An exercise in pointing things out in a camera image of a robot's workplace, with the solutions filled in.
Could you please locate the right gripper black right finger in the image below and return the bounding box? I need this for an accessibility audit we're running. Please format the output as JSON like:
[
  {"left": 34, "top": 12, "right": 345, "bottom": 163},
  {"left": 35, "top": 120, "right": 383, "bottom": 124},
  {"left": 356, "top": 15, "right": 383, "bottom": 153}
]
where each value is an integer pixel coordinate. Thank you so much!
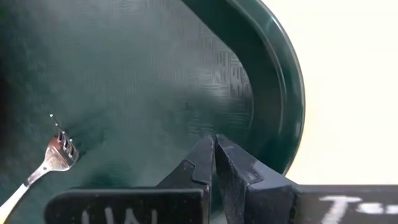
[{"left": 214, "top": 135, "right": 297, "bottom": 224}]

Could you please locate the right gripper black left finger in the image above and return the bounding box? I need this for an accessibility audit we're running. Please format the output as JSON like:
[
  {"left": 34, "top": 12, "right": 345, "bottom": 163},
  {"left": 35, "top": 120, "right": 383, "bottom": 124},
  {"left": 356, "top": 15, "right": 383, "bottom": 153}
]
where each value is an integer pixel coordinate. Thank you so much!
[{"left": 155, "top": 134, "right": 216, "bottom": 224}]

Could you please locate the steel fork with orange handle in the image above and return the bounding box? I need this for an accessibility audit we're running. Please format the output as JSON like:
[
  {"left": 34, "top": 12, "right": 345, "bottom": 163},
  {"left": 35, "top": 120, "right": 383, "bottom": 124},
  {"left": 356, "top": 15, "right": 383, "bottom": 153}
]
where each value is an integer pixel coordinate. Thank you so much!
[{"left": 0, "top": 113, "right": 80, "bottom": 223}]

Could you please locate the dark green plastic tray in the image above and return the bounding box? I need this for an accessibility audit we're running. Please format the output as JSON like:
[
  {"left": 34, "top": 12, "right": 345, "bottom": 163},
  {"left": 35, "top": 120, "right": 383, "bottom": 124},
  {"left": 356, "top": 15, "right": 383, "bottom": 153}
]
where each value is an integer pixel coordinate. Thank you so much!
[{"left": 0, "top": 0, "right": 307, "bottom": 224}]

